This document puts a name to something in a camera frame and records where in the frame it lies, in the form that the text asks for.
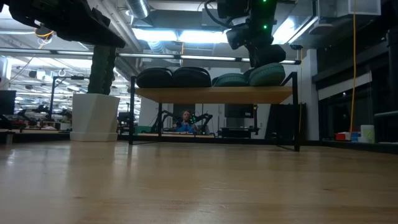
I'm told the silver ceiling duct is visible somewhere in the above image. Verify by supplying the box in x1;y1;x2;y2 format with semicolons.
125;0;151;20

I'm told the person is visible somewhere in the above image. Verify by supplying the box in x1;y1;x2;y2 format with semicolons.
174;109;199;135

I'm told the wooden shelf with black frame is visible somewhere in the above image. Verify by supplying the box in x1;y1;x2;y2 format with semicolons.
128;71;302;153

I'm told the background dark monitor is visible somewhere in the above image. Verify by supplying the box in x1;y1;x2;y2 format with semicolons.
224;103;256;119

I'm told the long ceiling light bar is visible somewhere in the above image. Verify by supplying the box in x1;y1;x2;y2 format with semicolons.
0;47;302;65

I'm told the white and green container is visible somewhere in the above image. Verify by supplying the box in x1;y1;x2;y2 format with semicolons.
360;124;376;144

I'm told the dark screen at desk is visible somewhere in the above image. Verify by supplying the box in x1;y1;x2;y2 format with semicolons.
0;89;17;116

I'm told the black rig post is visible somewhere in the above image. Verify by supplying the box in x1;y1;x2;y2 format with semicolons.
386;29;398;113

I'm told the yellow cable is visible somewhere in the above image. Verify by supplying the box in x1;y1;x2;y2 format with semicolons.
348;0;358;136

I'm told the black rubber slide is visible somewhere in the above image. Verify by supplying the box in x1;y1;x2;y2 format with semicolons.
171;65;213;89
136;67;174;89

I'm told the green rubber slide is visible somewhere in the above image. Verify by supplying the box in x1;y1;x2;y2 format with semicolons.
211;72;251;88
248;62;287;88

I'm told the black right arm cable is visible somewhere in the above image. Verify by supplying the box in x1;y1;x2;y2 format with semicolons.
203;0;233;30

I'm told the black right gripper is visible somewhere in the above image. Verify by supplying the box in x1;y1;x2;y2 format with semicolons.
248;18;287;70

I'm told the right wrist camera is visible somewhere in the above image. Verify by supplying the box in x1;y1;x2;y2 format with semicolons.
225;16;251;52

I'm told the white ceiling duct box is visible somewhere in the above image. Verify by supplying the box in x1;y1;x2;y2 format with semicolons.
317;0;382;19

